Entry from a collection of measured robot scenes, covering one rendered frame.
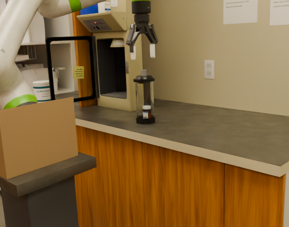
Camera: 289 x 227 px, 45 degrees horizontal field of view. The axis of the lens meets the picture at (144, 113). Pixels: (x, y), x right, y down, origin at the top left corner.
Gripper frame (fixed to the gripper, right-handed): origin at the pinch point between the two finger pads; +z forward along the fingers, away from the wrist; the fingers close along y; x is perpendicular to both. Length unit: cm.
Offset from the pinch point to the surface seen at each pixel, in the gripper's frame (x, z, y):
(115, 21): -26.5, -18.1, -5.9
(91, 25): -50, -17, -7
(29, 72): -154, 17, -17
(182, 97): -20, 31, -56
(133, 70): -25.2, 9.9, -16.1
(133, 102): -25.1, 28.8, -15.2
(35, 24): -163, -22, -32
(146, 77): 3.5, 9.9, 2.1
